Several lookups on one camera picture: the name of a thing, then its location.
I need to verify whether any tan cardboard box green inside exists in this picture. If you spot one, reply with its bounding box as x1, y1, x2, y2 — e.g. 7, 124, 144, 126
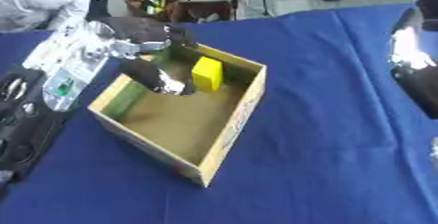
85, 43, 269, 189

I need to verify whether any dark brown box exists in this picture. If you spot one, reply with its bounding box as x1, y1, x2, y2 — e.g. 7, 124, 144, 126
169, 0, 237, 24

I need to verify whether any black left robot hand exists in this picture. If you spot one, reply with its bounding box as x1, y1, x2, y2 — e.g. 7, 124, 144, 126
94, 16, 200, 96

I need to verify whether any brown basket bag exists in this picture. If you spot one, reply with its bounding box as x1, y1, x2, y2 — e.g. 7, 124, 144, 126
123, 0, 180, 22

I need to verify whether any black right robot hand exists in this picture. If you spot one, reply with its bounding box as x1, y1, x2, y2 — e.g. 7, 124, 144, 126
411, 0, 438, 32

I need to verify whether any yellow rectangular block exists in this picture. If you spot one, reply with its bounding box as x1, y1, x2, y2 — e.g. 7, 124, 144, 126
190, 56, 225, 92

